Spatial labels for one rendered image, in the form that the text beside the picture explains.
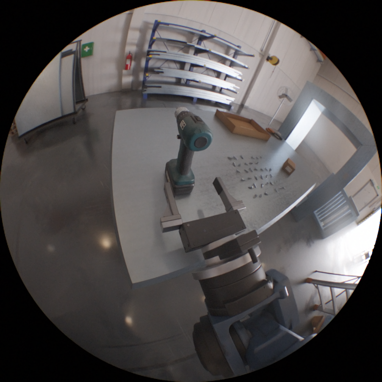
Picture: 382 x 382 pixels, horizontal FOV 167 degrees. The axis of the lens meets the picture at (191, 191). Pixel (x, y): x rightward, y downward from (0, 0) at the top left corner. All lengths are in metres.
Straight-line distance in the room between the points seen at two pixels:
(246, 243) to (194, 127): 0.22
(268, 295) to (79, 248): 1.16
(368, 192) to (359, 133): 8.13
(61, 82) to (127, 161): 2.53
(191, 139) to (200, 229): 0.17
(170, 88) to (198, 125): 3.64
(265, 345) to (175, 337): 0.92
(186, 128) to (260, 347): 0.42
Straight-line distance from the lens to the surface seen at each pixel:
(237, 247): 0.19
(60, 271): 1.29
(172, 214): 0.25
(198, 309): 1.08
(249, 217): 0.49
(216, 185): 0.34
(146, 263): 0.34
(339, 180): 1.84
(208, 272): 0.21
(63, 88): 2.84
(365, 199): 9.92
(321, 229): 2.77
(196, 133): 0.26
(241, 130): 0.97
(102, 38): 5.03
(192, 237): 0.23
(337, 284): 1.73
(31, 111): 3.18
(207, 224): 0.25
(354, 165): 1.84
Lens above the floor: 0.99
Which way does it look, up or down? 52 degrees down
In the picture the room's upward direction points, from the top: 23 degrees clockwise
